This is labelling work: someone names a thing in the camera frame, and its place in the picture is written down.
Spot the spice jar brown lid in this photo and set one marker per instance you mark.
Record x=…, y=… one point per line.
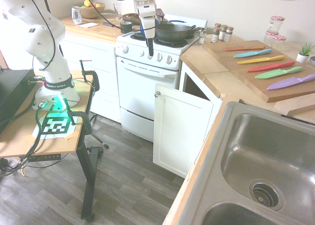
x=222, y=34
x=215, y=34
x=229, y=35

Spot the yellow lemon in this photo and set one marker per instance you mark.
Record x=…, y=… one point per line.
x=87, y=3

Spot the yellow knife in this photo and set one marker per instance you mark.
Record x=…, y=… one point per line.
x=259, y=59

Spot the red knife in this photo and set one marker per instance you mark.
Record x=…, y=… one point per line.
x=269, y=67

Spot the metal cabinet door knob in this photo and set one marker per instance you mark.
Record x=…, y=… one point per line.
x=157, y=94

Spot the silver drink can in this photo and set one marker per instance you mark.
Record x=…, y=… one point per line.
x=76, y=15

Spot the orange fruit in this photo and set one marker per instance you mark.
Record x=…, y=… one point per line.
x=97, y=5

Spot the small plant white pot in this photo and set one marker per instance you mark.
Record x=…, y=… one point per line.
x=303, y=56

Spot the black tape roll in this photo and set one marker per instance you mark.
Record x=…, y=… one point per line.
x=126, y=27

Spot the orange tape piece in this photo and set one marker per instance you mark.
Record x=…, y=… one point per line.
x=71, y=136
x=29, y=138

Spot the brown round plate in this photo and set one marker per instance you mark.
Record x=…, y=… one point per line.
x=130, y=17

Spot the white paper note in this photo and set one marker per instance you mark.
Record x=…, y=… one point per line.
x=88, y=25

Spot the desk height control panel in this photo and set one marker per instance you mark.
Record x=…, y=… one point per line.
x=44, y=157

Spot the wooden table black legs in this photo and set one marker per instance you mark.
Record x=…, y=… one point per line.
x=83, y=166

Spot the black wok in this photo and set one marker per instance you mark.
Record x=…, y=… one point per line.
x=172, y=31

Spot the metal sink drain strainer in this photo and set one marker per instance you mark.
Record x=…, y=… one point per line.
x=265, y=195

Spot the black controller box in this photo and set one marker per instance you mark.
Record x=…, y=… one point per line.
x=14, y=92

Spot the orange knife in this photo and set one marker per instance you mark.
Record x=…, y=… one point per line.
x=242, y=48

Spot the large wooden cutting board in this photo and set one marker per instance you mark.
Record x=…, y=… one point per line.
x=236, y=72

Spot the clear drinking glass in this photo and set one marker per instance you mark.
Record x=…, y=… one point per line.
x=117, y=12

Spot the small black flat device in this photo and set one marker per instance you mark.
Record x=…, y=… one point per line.
x=108, y=24

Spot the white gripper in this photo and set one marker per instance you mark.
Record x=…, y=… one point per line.
x=147, y=18

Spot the white open cabinet frame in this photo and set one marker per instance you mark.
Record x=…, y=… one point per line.
x=211, y=99

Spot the stainless steel double sink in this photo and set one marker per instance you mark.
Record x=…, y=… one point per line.
x=258, y=146

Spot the purple knife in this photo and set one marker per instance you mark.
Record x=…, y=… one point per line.
x=288, y=83

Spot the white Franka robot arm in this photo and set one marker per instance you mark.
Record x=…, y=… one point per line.
x=37, y=33

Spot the glass salt shaker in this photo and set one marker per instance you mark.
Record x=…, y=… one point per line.
x=202, y=36

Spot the green knife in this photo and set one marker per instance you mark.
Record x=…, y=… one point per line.
x=276, y=73

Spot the white lower cabinets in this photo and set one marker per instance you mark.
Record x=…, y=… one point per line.
x=91, y=70

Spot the blue knife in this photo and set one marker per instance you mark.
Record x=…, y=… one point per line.
x=251, y=53

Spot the glass jar checkered lid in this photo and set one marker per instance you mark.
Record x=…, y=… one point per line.
x=270, y=39
x=276, y=24
x=279, y=42

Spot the printed marker tag sheet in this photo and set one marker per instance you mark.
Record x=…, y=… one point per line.
x=55, y=125

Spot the black C clamp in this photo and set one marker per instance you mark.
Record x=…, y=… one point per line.
x=93, y=78
x=85, y=122

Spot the narrow wooden board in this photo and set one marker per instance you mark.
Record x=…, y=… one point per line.
x=297, y=106

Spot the wooden fruit bowl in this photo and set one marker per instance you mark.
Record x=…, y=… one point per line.
x=91, y=12

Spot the white kitchen stove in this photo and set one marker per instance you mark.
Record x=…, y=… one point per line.
x=145, y=87

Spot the white cabinet door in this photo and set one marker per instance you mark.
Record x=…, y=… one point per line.
x=182, y=126

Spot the black tripod leg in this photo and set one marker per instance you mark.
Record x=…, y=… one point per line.
x=98, y=138

